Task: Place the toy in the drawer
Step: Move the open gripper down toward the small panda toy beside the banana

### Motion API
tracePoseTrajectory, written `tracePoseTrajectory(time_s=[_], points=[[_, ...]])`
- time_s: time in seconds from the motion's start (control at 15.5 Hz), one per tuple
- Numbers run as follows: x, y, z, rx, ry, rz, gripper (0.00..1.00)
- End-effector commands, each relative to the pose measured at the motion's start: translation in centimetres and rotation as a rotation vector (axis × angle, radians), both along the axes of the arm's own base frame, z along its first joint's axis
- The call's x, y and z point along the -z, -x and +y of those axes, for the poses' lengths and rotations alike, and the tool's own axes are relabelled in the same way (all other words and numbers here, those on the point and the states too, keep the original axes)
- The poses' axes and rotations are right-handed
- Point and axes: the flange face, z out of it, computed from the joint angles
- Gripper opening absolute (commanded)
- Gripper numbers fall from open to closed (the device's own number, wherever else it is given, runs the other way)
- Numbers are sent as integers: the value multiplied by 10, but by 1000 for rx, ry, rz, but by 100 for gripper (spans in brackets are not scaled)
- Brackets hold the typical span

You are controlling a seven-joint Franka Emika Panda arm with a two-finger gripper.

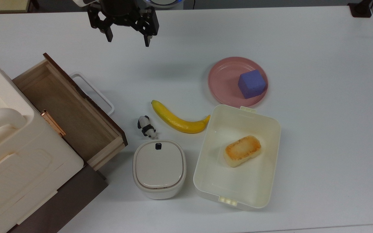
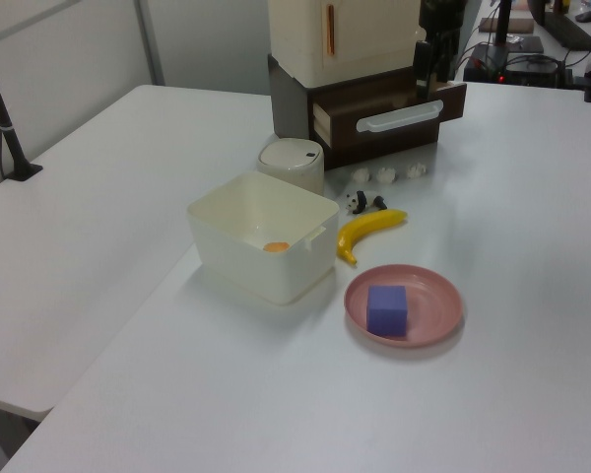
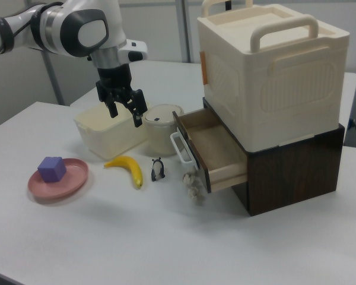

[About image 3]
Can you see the dark wooden drawer cabinet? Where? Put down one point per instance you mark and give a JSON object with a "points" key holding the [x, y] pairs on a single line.
{"points": [[290, 178]]}

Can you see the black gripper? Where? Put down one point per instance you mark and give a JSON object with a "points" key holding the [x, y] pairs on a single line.
{"points": [[114, 80]]}

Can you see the cream open plastic bin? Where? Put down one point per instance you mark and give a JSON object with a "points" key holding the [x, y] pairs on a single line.
{"points": [[106, 139]]}

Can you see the round cream lidded container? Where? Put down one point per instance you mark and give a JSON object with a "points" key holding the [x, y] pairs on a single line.
{"points": [[160, 133]]}

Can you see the pink round plate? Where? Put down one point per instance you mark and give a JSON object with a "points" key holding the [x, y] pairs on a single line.
{"points": [[71, 181]]}

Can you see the purple cube block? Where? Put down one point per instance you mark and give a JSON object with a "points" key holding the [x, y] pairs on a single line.
{"points": [[52, 169]]}

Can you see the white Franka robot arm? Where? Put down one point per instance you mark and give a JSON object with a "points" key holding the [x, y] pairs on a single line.
{"points": [[62, 26]]}

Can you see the yellow toy banana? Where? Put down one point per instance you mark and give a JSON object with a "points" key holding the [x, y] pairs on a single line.
{"points": [[130, 166]]}

